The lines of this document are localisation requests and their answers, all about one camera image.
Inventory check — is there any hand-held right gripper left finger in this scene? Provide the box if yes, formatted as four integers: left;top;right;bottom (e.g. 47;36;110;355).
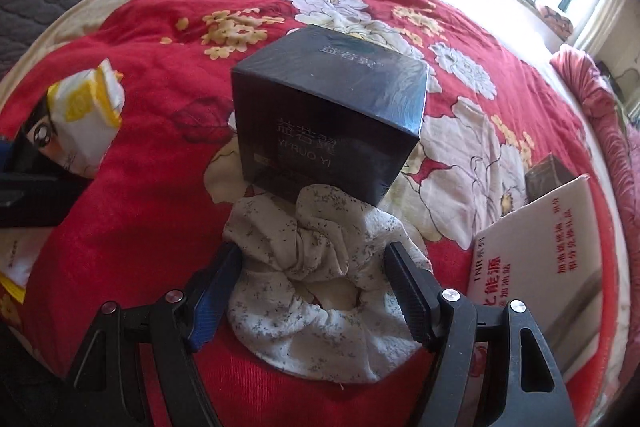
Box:
65;243;244;427

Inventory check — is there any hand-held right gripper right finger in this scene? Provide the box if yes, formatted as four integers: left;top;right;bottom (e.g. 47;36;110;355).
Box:
384;241;578;427

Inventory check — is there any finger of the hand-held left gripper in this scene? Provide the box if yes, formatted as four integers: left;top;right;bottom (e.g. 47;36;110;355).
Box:
0;171;88;230
0;134;20;172

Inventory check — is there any yellow white tissue packet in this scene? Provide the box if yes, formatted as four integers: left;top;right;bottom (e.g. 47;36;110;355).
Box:
0;234;32;325
15;58;126;180

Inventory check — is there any white floral cloth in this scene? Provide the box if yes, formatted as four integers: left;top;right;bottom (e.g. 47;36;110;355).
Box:
222;184;433;383

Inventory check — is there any white red printed carton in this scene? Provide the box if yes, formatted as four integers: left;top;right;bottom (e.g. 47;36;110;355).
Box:
470;174;606;378

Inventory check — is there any red floral blanket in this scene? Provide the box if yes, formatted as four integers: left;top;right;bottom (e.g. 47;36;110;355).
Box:
0;0;618;427

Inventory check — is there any dark glossy box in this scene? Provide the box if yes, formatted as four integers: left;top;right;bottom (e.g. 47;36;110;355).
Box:
231;25;430;208

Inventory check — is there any pink quilt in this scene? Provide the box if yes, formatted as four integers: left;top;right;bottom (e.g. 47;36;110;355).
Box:
550;44;640;258

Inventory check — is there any brown patterned cloth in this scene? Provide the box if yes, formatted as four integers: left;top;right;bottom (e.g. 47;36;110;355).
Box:
537;4;576;40

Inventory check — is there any cream curtain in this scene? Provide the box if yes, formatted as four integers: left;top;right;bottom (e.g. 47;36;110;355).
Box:
575;0;640;58

